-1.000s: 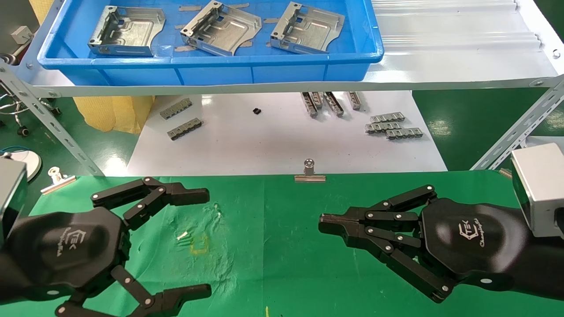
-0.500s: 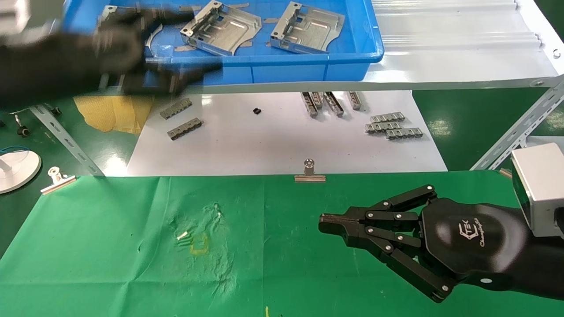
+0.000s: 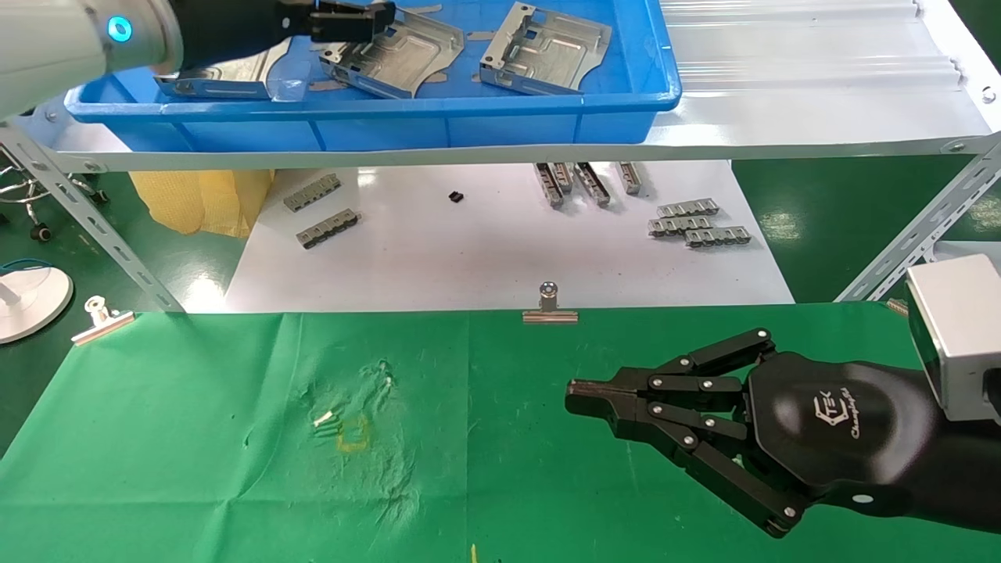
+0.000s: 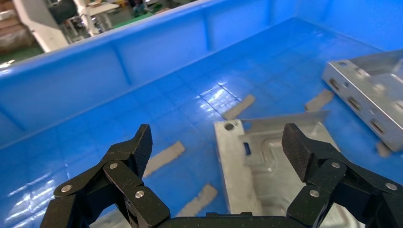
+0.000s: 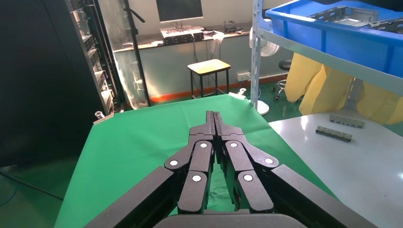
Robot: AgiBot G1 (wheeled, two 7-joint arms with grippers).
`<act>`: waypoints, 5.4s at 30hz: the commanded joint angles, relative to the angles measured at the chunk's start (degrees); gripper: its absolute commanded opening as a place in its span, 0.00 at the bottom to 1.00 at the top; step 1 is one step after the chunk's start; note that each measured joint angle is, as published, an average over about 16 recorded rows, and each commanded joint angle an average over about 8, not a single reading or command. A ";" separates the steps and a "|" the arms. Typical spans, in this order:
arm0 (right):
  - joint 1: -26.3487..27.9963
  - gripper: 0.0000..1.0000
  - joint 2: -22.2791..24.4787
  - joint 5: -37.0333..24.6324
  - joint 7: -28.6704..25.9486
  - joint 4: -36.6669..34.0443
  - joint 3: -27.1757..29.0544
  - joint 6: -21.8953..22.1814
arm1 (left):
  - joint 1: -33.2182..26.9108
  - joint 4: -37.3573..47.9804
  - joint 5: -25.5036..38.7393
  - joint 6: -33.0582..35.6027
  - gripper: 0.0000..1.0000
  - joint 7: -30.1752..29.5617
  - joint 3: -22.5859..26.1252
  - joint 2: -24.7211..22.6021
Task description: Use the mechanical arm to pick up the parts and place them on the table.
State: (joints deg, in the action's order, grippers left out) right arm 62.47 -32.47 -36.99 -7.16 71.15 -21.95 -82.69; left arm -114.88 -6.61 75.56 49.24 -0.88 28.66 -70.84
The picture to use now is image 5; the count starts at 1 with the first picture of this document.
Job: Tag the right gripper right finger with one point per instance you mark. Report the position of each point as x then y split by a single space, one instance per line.
248 185

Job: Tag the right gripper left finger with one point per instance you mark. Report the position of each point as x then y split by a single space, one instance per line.
196 185

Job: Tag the sheet metal bracket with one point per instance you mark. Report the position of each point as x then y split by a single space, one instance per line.
388 25
343 15

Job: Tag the green table cloth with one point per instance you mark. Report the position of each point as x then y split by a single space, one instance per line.
141 141

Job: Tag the gray metal connector strip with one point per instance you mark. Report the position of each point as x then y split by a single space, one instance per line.
333 134
346 121

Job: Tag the yellow top square stool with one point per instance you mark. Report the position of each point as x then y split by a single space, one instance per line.
209 66

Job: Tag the yellow plastic bag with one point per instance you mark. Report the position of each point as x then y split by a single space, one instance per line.
314 85

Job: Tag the black swivel stool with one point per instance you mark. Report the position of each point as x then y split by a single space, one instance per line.
285 65

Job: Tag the white standing fan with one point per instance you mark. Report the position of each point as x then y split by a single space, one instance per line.
270 48

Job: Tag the white metal shelf rack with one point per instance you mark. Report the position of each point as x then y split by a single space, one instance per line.
256 47

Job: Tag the white hanging cloth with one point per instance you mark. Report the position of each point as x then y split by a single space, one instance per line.
217 39

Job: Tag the long workbench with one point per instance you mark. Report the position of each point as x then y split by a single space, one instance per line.
148 44

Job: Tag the black stand pole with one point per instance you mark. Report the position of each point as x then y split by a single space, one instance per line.
137 47

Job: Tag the black electronics box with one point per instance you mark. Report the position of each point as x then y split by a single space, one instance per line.
182 35

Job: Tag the black server rack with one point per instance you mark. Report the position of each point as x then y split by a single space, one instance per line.
94 63

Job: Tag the blue plastic tray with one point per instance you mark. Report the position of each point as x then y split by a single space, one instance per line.
346 47

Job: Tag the white wall socket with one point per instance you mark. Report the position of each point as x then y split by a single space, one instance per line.
244 76

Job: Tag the black wall screen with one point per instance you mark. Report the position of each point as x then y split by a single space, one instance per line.
179 9

